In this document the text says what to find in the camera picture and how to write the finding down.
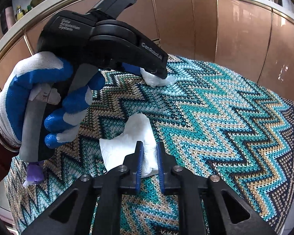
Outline left gloved hand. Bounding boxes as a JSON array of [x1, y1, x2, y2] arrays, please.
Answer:
[[0, 52, 105, 152]]

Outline brown lower kitchen cabinets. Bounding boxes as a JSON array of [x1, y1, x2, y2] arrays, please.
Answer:
[[0, 0, 294, 101]]

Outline purple and white wrapper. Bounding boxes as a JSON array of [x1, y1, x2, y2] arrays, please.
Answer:
[[23, 161, 44, 188]]

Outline white paper napkin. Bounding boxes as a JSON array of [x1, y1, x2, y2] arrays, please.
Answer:
[[99, 114, 158, 178]]

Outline white tissue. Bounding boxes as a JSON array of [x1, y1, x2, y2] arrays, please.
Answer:
[[140, 68, 176, 88]]

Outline bottles on counter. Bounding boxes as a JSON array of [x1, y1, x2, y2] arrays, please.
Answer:
[[4, 6, 28, 30]]

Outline zigzag patterned table cloth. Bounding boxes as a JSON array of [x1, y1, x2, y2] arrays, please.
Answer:
[[5, 56, 294, 232]]

